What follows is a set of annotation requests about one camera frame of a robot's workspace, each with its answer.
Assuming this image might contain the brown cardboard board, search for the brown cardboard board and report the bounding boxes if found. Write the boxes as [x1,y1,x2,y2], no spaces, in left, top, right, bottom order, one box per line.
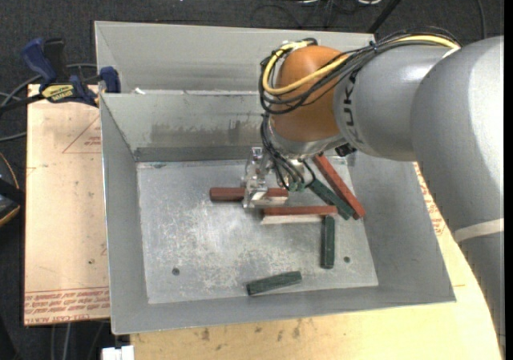
[23,83,466,327]

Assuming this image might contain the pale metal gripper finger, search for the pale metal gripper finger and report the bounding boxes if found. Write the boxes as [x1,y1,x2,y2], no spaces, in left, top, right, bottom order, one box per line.
[241,178,269,210]
[248,147,269,185]

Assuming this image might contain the grey metal bin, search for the grey metal bin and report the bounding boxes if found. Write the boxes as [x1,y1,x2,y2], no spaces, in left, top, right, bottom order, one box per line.
[94,20,457,336]

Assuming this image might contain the red-brown flat block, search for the red-brown flat block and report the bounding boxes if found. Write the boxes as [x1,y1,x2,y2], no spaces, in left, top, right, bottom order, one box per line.
[313,154,366,220]
[260,204,339,226]
[209,186,289,208]

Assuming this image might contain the dark green flat block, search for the dark green flat block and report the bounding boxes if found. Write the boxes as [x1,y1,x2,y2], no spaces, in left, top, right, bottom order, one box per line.
[307,178,357,221]
[245,270,303,297]
[320,215,337,270]

